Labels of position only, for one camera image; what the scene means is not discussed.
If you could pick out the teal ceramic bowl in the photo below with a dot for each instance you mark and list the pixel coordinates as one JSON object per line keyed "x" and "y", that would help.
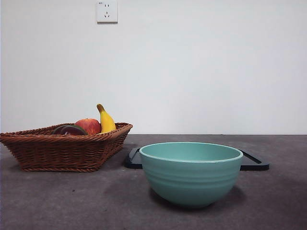
{"x": 192, "y": 182}

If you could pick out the dark red plum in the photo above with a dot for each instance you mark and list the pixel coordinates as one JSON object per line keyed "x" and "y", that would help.
{"x": 69, "y": 131}

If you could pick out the yellow banana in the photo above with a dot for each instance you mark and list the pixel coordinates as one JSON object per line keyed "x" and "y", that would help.
{"x": 106, "y": 121}

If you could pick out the dark teal rectangular tray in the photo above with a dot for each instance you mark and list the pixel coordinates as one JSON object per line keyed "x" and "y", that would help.
{"x": 133, "y": 163}

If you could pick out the red yellow apple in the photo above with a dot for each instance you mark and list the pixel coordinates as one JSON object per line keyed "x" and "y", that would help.
{"x": 90, "y": 125}

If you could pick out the green bumpy avocado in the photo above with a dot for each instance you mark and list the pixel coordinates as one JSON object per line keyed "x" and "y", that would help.
{"x": 83, "y": 131}

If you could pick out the brown wicker basket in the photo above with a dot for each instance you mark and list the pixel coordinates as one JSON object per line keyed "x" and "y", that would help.
{"x": 60, "y": 153}

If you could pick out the white wall socket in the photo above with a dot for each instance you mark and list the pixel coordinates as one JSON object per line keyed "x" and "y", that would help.
{"x": 107, "y": 12}

